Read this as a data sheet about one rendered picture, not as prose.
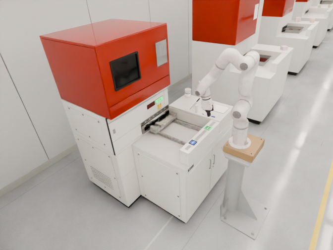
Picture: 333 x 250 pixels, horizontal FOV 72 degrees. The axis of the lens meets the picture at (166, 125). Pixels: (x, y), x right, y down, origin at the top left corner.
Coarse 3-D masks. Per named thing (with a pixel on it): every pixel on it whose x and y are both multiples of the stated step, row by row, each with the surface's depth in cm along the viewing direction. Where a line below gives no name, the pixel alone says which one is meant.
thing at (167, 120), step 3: (168, 117) 251; (171, 117) 251; (174, 117) 251; (162, 120) 247; (165, 120) 247; (168, 120) 246; (171, 120) 248; (162, 123) 242; (165, 123) 242; (168, 123) 245; (159, 126) 237; (162, 126) 237; (150, 129) 234; (159, 129) 234; (153, 132) 234; (156, 132) 232
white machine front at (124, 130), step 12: (156, 96) 234; (132, 108) 211; (144, 108) 224; (156, 108) 240; (108, 120) 192; (120, 120) 203; (132, 120) 216; (144, 120) 230; (156, 120) 249; (120, 132) 208; (132, 132) 221; (120, 144) 213
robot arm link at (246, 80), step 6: (246, 54) 160; (252, 54) 158; (258, 54) 162; (258, 60) 162; (246, 72) 167; (252, 72) 166; (240, 78) 170; (246, 78) 166; (252, 78) 166; (240, 84) 171; (246, 84) 168; (252, 84) 170; (240, 90) 173; (246, 90) 171; (240, 96) 184; (246, 96) 177; (252, 102) 185
